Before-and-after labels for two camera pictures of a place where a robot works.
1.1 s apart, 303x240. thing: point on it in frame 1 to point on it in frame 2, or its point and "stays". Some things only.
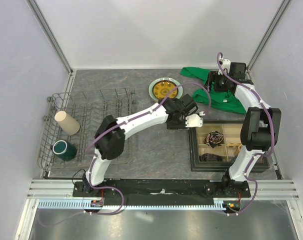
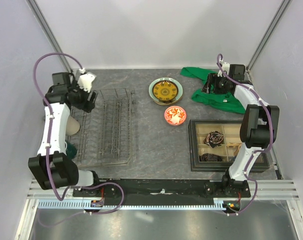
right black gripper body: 221,82 stays
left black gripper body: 180,124 to 81,98
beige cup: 68,124 stays
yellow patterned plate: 161,89 stays
